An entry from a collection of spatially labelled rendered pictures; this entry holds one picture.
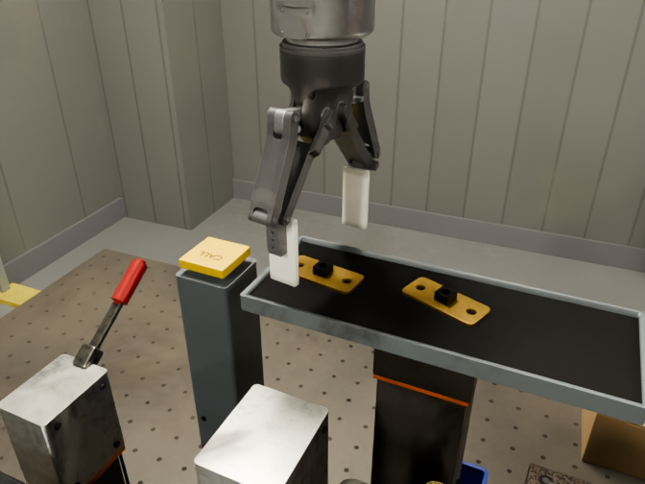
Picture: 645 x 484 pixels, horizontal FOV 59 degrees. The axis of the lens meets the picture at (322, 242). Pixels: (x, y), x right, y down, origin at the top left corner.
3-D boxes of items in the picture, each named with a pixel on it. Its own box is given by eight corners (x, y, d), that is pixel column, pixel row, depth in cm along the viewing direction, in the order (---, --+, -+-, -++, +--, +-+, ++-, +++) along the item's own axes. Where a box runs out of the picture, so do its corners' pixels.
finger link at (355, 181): (342, 166, 62) (346, 164, 62) (341, 224, 65) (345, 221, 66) (367, 172, 60) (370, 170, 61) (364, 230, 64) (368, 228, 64)
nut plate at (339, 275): (280, 271, 62) (280, 262, 61) (300, 256, 65) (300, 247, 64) (347, 295, 58) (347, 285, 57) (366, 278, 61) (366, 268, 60)
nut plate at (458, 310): (399, 292, 58) (400, 282, 58) (421, 278, 61) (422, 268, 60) (471, 327, 53) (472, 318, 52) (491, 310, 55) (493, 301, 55)
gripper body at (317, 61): (313, 27, 54) (314, 121, 59) (257, 40, 48) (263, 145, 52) (383, 34, 51) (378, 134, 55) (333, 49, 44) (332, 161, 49)
